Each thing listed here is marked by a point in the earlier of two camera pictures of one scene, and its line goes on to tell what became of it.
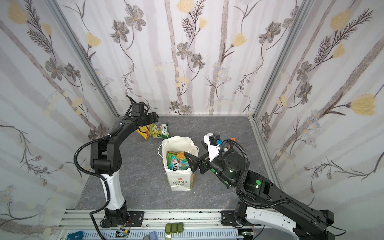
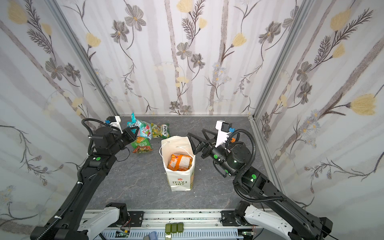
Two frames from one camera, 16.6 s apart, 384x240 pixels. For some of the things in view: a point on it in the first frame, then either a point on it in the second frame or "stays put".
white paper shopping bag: [180, 180] stays put
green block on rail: [174, 228] stays put
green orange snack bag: [177, 161] -> [141, 144]
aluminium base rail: [168, 225] stays put
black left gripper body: [149, 119] -> [126, 135]
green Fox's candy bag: [161, 131] stays put
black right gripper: [202, 162] -> [205, 147]
